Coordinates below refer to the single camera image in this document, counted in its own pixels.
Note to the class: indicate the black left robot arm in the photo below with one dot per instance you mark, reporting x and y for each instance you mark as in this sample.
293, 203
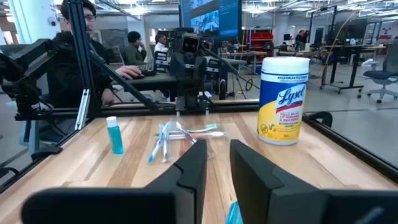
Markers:
191, 96

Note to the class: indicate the black aluminium frame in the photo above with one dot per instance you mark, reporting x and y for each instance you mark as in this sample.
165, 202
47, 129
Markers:
124, 110

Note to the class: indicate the teal mouthwash bottle white cap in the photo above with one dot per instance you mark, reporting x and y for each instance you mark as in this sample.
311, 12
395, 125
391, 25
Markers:
234, 215
115, 138

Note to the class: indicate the grey office chair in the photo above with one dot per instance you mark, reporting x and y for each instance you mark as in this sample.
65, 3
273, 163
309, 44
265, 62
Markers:
384, 76

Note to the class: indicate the large display screen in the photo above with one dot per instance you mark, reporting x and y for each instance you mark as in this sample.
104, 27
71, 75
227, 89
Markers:
214, 18

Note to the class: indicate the black controller box stack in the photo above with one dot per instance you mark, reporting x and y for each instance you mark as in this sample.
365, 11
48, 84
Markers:
161, 62

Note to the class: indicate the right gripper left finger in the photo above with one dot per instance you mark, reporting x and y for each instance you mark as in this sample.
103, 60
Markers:
124, 205

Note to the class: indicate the white dome camera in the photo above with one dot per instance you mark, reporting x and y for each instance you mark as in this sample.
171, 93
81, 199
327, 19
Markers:
52, 21

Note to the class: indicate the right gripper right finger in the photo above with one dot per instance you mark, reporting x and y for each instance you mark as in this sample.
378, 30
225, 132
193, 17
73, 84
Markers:
311, 208

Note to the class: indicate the silver aluminium bar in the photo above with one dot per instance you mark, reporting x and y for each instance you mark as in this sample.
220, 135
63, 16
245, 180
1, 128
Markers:
82, 109

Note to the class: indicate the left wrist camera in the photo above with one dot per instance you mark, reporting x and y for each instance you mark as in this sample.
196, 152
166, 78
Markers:
190, 43

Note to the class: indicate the black standing desk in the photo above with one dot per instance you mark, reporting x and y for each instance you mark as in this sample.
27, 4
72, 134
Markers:
342, 48

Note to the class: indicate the green white toothbrush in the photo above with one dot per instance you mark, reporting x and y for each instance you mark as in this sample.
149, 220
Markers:
211, 126

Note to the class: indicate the black table clamp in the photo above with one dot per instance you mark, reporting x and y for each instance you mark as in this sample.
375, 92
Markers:
321, 116
46, 152

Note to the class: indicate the person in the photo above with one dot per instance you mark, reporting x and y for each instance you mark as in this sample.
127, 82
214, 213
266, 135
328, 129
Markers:
300, 39
133, 53
68, 77
161, 46

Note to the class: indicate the blue white toothbrush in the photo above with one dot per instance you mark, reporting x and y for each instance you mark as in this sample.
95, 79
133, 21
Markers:
156, 148

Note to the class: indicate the red shelving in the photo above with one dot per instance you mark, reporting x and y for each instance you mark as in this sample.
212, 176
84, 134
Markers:
260, 39

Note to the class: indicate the Lysol wipes canister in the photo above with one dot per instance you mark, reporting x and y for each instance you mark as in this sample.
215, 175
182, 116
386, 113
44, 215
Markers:
283, 102

